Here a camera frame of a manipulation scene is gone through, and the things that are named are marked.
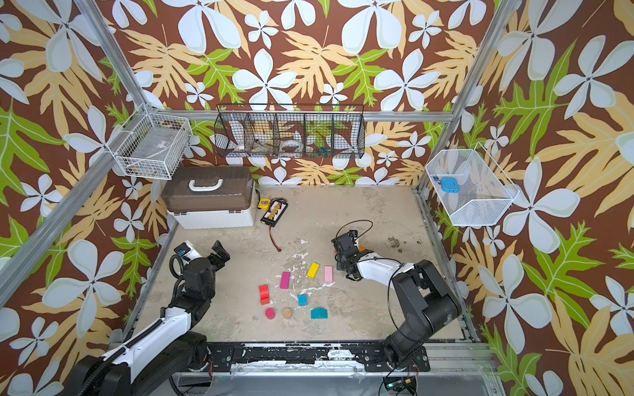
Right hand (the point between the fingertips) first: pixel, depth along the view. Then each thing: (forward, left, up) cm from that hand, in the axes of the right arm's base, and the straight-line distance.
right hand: (345, 259), depth 95 cm
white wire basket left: (+28, +70, +34) cm, 83 cm away
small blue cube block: (-15, +17, -1) cm, 23 cm away
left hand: (-1, +49, +13) cm, 51 cm away
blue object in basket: (+16, -36, +25) cm, 46 cm away
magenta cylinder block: (-20, +27, 0) cm, 34 cm away
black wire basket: (+42, +21, +30) cm, 56 cm away
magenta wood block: (-7, +23, -2) cm, 25 cm away
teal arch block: (-20, +11, 0) cm, 23 cm away
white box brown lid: (+17, +56, +18) cm, 61 cm away
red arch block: (-14, +30, 0) cm, 33 cm away
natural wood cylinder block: (-20, +22, +1) cm, 29 cm away
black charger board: (+27, +29, +1) cm, 39 cm away
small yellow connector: (+28, +35, +1) cm, 45 cm away
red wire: (+5, +27, -1) cm, 27 cm away
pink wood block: (-6, +7, 0) cm, 9 cm away
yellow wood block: (-5, +13, 0) cm, 14 cm away
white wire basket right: (+7, -42, +29) cm, 52 cm away
